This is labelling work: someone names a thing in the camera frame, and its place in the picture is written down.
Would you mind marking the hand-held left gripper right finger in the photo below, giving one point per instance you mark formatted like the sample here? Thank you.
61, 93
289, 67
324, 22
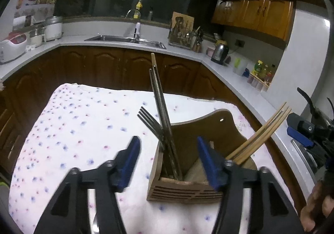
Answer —
208, 166

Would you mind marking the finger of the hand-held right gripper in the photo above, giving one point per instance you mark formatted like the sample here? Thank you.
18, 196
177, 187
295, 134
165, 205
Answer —
300, 137

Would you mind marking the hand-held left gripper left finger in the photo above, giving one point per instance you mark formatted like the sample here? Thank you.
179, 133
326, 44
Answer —
129, 165

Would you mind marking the metal chopstick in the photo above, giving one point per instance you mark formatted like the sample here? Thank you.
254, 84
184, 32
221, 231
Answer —
156, 98
169, 145
160, 98
173, 161

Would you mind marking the wooden utensil holder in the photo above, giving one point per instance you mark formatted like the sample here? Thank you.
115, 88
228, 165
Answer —
177, 192

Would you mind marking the metal fork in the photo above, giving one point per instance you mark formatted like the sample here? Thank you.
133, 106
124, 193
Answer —
146, 119
156, 131

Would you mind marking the metal spoon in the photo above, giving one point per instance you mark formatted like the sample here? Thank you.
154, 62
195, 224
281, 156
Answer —
95, 223

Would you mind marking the person's right hand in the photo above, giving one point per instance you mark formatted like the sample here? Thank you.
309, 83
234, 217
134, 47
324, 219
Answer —
313, 210

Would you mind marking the white floral tablecloth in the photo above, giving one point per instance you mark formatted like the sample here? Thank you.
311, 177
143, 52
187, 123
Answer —
78, 132

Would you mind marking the row of small spice jars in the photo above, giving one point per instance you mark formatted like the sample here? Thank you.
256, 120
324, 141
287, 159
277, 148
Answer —
258, 84

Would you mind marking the green bottle with yellow cap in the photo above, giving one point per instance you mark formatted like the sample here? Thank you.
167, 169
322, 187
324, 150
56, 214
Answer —
258, 68

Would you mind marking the green and white cup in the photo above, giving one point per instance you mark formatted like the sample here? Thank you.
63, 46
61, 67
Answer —
240, 65

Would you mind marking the brown base cabinets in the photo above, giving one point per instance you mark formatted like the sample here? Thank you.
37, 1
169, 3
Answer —
104, 67

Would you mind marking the steel electric kettle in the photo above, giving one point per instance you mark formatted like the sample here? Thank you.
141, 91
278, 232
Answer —
220, 54

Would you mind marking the pink cup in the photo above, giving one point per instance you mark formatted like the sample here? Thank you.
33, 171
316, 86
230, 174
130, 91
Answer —
211, 52

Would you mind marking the knife block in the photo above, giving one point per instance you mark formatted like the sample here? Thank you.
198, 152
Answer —
198, 43

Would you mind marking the steel kitchen sink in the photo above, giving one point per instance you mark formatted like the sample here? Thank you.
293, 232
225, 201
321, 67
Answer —
125, 39

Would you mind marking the metal dish rack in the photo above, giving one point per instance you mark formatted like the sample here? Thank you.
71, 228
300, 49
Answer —
182, 39

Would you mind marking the brown upper cabinets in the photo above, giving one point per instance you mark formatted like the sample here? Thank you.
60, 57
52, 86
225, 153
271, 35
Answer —
261, 12

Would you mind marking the kitchen faucet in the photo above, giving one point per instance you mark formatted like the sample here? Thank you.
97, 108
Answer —
137, 29

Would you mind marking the white kitchen countertop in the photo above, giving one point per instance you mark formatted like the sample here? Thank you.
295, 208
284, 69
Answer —
65, 41

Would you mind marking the wooden cutting board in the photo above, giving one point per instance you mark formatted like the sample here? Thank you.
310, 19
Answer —
182, 19

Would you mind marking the steel pot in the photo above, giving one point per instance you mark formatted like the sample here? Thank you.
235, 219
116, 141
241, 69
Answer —
36, 38

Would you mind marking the red and white appliance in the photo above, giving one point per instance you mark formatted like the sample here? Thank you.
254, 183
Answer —
13, 47

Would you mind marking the wall outlet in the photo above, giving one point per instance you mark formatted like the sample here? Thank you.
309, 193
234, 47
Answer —
240, 43

